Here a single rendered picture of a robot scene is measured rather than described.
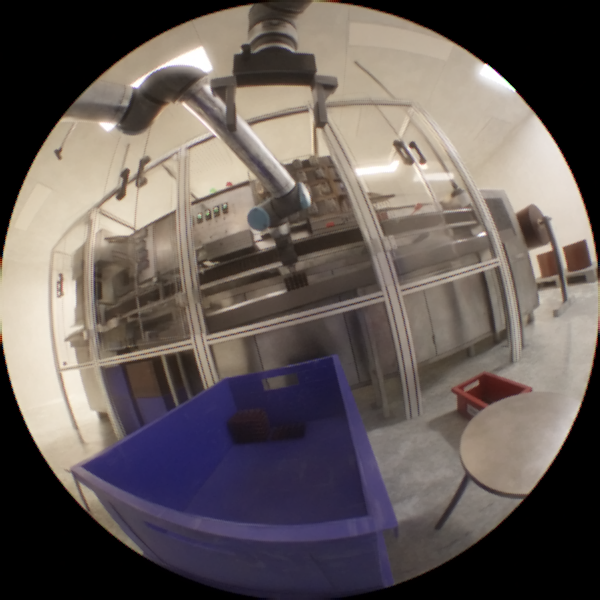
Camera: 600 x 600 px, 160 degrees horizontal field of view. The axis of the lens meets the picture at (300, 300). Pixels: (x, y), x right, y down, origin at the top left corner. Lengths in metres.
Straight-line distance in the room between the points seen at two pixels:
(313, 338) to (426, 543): 1.04
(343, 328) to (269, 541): 1.09
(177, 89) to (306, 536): 0.72
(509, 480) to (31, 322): 5.48
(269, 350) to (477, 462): 1.07
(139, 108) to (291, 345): 1.19
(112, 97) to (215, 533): 0.73
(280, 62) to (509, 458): 0.72
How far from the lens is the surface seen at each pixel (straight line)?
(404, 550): 0.62
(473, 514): 0.67
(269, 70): 0.40
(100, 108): 0.64
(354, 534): 0.16
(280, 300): 0.92
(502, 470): 0.43
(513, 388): 0.96
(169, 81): 0.62
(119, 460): 0.44
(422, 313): 1.32
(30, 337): 5.18
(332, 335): 1.17
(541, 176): 4.87
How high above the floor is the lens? 0.57
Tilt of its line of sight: 5 degrees up
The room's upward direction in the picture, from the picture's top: 14 degrees counter-clockwise
